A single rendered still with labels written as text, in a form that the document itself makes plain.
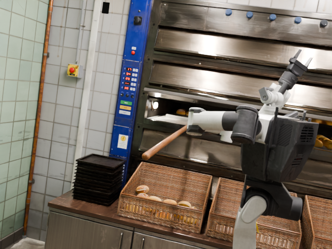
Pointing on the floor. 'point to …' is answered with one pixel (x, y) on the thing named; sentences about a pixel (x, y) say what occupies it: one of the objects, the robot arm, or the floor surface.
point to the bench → (116, 229)
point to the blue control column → (140, 31)
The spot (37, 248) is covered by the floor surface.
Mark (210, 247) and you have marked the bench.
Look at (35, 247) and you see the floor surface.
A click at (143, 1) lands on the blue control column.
